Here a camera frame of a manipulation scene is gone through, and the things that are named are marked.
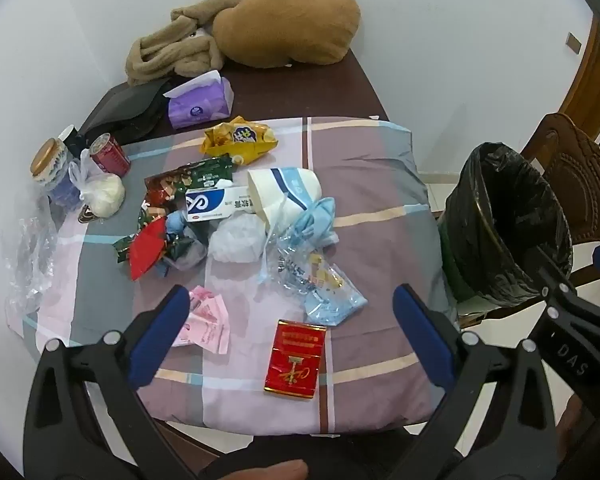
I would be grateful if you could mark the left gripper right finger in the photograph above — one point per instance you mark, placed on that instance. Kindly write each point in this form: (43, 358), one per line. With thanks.
(517, 438)

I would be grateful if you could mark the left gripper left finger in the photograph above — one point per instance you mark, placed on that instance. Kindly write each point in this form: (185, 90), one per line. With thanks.
(84, 417)

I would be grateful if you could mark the pink paper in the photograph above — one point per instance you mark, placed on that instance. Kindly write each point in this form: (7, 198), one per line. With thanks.
(207, 325)

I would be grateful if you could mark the green red snack wrapper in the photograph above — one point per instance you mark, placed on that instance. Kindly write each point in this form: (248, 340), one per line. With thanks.
(142, 250)

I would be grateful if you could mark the red cigarette box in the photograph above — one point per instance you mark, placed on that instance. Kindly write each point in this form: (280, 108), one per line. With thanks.
(295, 360)

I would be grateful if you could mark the white blue ointment box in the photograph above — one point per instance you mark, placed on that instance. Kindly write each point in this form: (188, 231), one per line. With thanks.
(209, 204)

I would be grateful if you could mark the clear blue plastic packaging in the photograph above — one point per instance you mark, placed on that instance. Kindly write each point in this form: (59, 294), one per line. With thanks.
(294, 258)

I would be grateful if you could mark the white paper cup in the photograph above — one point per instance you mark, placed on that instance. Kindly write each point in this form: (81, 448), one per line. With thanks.
(281, 194)

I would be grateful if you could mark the yellow chip bag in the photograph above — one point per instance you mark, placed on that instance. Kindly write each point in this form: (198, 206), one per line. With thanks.
(245, 142)

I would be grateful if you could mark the blue cloth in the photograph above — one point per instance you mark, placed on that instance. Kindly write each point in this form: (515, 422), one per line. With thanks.
(175, 224)

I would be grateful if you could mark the black lined trash bin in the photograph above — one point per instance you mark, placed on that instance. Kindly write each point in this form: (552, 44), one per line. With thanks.
(501, 212)

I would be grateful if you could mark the person left hand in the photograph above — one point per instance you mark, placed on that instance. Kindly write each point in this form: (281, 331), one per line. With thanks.
(291, 470)

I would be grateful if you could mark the carved wooden chair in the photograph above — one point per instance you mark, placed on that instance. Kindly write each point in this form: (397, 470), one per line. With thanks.
(569, 161)

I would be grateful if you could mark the clear plastic bag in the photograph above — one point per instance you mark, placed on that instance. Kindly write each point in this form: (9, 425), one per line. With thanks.
(29, 241)

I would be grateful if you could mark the white dough in bag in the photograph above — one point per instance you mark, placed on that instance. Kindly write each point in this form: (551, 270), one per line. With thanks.
(103, 193)

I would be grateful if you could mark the white crumpled tissue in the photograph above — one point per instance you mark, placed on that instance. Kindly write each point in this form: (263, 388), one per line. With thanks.
(239, 238)

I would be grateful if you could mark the blue white ceramic jar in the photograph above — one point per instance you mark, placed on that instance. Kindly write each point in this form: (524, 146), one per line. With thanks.
(49, 169)

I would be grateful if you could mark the red soda can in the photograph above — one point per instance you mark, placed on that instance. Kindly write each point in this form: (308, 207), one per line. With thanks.
(108, 155)

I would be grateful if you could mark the plaid bed sheet cloth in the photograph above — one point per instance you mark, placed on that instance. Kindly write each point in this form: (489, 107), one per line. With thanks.
(369, 379)

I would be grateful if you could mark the dark wooden table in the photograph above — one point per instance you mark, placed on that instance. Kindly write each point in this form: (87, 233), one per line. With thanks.
(297, 90)

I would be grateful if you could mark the black bag on table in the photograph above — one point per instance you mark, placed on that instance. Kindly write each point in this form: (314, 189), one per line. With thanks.
(128, 113)

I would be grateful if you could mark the purple tissue pack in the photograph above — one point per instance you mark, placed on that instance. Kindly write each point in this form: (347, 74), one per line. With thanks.
(205, 98)

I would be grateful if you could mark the brown plush cushion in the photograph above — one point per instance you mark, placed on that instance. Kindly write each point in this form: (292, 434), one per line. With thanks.
(274, 33)

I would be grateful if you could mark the beige plush toy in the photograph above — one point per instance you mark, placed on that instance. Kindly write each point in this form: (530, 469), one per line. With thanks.
(182, 48)

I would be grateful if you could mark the wall light switch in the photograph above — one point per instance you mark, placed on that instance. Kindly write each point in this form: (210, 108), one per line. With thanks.
(573, 43)

